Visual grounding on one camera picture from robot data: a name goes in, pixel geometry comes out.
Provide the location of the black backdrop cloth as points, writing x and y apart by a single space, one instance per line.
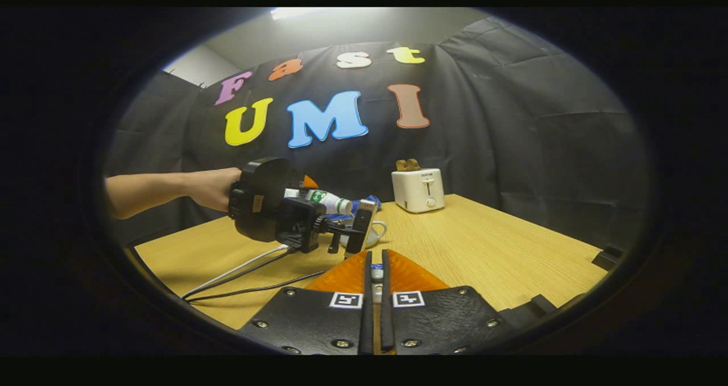
512 147

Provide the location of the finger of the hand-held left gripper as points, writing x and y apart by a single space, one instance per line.
361 229
310 183

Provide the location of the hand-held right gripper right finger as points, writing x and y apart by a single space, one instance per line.
387 318

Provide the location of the blue towel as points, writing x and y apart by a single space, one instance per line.
357 207

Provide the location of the small black block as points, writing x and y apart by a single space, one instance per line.
607 258

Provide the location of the white toaster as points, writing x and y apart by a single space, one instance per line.
418 192

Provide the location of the white green water bottle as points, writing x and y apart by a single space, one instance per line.
327 200

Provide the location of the brown toast slice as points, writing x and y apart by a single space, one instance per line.
401 166
413 165

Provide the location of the white blue-patterned teacup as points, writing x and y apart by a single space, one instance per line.
375 235

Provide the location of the ceiling light panel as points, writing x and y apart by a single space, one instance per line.
290 13

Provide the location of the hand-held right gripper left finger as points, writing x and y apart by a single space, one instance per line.
367 318

